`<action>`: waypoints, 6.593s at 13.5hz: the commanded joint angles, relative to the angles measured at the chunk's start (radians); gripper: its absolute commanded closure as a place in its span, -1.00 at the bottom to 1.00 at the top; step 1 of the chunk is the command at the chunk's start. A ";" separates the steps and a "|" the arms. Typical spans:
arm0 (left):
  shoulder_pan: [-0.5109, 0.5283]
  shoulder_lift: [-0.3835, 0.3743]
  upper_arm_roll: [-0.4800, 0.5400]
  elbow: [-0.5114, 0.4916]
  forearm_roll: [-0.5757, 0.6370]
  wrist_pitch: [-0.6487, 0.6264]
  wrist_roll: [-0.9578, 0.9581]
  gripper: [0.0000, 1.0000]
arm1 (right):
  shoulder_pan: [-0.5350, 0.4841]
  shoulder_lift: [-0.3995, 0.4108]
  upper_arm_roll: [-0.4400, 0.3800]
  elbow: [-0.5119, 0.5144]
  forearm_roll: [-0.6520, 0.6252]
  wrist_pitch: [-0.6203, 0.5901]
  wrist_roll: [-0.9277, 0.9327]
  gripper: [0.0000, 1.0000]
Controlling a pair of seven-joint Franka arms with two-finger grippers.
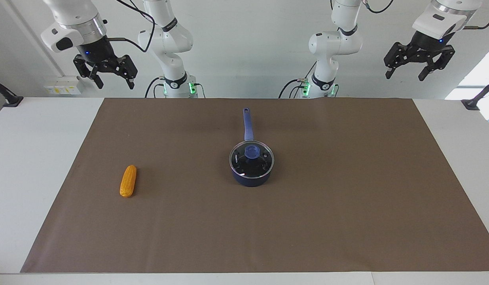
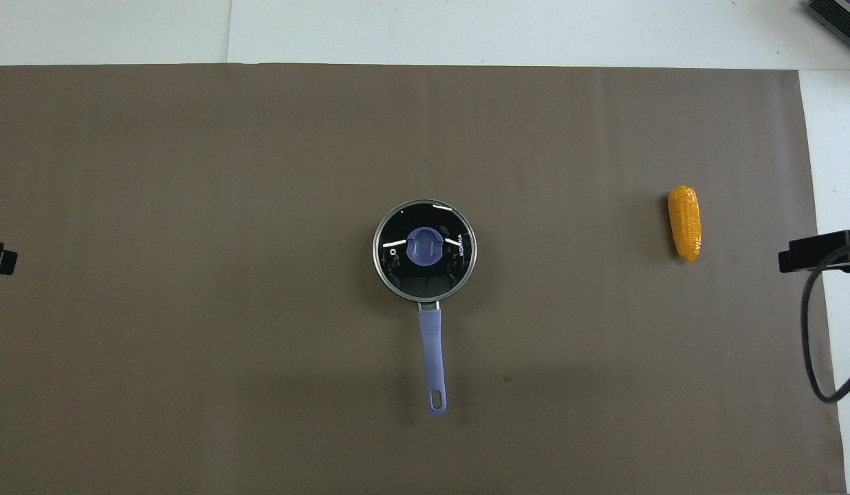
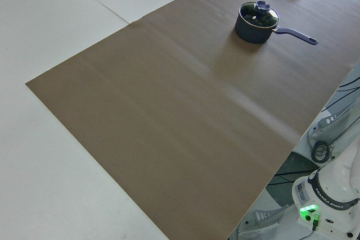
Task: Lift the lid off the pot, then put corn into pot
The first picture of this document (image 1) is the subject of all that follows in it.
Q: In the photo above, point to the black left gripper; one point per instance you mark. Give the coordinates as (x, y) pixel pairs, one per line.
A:
(424, 45)

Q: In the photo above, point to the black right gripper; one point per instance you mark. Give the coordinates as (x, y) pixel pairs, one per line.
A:
(96, 49)

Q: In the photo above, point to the yellow corn cob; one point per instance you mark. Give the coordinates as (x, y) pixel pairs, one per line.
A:
(128, 181)

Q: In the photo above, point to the glass lid with blue knob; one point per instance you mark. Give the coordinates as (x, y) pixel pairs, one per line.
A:
(251, 152)

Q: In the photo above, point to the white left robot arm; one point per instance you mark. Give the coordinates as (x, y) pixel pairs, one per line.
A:
(331, 43)

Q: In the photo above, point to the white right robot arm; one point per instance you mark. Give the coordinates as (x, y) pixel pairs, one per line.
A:
(165, 39)

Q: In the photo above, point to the black clamp stand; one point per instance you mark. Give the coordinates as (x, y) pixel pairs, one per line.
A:
(476, 101)
(9, 99)

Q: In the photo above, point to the brown table mat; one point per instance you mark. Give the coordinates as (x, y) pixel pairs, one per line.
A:
(268, 229)

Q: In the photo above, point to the white wall socket box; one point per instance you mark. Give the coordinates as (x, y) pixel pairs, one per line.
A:
(64, 86)

